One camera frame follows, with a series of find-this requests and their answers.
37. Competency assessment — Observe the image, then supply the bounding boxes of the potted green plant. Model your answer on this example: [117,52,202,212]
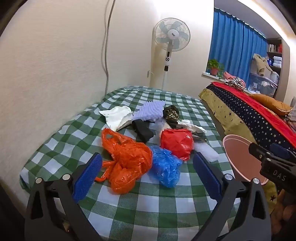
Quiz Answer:
[207,59,225,76]

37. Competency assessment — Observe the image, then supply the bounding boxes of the clear plastic wrap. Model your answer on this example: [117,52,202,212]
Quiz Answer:
[151,120,173,137]

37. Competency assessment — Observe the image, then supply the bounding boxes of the blue curtain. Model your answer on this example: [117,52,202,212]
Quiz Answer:
[208,7,269,80]

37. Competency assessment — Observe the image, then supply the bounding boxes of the white window sill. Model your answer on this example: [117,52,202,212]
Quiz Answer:
[202,72,226,81]

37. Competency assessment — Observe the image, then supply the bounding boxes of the white paper bag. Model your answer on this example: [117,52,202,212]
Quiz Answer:
[99,106,134,131]

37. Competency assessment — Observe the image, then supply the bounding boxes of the blue plastic bag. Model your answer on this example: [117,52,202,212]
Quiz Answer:
[149,145,183,188]

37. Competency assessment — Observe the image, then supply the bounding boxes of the red floral blanket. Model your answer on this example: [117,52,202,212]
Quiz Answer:
[211,81,296,149]

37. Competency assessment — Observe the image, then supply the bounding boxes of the black white striped cloth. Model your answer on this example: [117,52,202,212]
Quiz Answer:
[224,77,246,91]

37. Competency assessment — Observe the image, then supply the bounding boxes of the clear plastic storage box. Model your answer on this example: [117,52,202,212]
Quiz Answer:
[247,73,278,98]

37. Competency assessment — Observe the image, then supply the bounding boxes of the red plastic bag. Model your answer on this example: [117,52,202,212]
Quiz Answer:
[160,128,195,161]

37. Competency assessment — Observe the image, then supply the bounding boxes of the white standing fan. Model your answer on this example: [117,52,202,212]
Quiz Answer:
[154,19,191,91]

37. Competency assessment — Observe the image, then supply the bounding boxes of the pink plastic bin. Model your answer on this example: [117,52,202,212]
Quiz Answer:
[223,134,270,185]

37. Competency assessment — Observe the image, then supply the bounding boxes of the plaid pillow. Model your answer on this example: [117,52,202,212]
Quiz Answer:
[285,96,296,131]

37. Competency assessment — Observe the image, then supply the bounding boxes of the yellow star bed skirt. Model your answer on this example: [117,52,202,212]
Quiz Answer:
[198,88,287,209]

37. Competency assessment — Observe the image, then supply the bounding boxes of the brown bookshelf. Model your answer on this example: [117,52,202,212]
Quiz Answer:
[266,37,290,102]

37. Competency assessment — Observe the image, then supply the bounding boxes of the clear bubble wrap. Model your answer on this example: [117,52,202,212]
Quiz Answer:
[194,141,220,163]

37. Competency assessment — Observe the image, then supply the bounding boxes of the pink folded clothes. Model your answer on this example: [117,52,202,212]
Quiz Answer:
[222,71,247,85]

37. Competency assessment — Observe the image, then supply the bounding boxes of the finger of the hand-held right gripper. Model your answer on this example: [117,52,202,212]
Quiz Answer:
[269,142,296,161]
[248,142,273,163]

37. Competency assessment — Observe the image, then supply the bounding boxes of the orange pillow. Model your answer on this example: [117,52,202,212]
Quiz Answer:
[248,93,293,116]

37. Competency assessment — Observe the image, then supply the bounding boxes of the orange plastic bag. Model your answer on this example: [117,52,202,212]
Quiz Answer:
[95,128,153,194]

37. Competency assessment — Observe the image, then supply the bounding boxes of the white plastic bag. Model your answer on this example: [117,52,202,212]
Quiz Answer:
[177,120,207,134]

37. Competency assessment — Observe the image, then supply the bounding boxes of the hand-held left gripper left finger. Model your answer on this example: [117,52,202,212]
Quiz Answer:
[24,152,103,241]

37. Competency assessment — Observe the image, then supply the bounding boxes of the dark patterned packet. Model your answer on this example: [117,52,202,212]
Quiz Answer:
[162,105,180,129]

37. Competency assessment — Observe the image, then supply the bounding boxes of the grey wall cable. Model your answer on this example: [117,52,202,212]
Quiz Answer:
[103,0,116,93]

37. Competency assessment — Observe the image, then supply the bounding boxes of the beige jacket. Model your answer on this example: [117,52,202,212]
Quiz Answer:
[252,53,274,77]

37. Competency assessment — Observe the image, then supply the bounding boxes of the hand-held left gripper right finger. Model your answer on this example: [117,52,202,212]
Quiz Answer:
[193,152,272,241]

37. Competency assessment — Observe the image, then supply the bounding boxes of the green checkered tablecloth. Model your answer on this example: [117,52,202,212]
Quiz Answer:
[20,86,241,241]

